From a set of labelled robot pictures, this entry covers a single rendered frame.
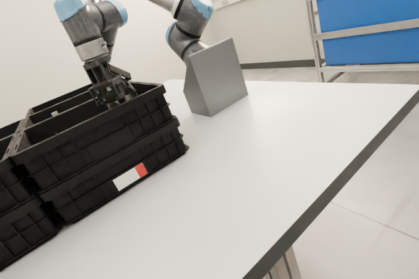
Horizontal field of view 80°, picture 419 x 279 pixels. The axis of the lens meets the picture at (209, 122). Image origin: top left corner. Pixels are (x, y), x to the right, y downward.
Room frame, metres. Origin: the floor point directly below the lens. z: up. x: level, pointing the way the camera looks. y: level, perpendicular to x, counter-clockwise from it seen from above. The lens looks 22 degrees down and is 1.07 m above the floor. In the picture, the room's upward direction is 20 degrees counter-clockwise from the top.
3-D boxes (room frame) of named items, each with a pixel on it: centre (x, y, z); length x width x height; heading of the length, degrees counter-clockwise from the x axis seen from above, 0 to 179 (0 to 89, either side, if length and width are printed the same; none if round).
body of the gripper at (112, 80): (0.72, 0.23, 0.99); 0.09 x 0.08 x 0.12; 170
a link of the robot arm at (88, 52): (0.73, 0.22, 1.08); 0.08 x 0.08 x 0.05
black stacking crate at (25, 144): (0.75, 0.33, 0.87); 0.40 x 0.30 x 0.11; 117
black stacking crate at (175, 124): (0.75, 0.33, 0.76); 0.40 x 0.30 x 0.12; 117
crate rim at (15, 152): (0.75, 0.33, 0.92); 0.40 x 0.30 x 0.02; 117
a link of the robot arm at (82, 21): (0.73, 0.22, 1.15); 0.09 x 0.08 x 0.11; 147
